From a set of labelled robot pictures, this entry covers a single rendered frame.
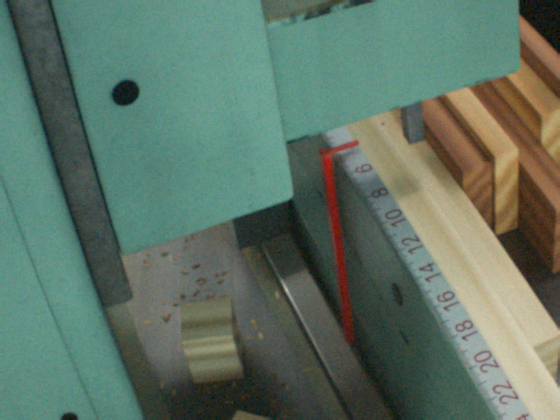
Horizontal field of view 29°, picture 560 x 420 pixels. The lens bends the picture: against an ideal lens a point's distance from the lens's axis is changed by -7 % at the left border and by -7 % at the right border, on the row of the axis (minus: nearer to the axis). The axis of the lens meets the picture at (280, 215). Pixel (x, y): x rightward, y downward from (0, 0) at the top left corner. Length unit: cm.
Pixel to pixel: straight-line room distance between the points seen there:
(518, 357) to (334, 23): 17
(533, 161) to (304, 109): 14
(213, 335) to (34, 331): 24
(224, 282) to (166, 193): 28
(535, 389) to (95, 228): 20
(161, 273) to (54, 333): 32
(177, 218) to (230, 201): 2
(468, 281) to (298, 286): 21
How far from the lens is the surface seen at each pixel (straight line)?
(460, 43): 53
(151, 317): 74
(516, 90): 61
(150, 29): 43
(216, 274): 76
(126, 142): 45
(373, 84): 52
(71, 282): 44
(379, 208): 56
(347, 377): 67
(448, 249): 54
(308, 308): 71
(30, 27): 41
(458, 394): 51
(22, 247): 42
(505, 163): 59
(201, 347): 67
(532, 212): 60
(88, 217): 46
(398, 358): 60
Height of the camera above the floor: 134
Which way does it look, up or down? 43 degrees down
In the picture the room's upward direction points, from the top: 10 degrees counter-clockwise
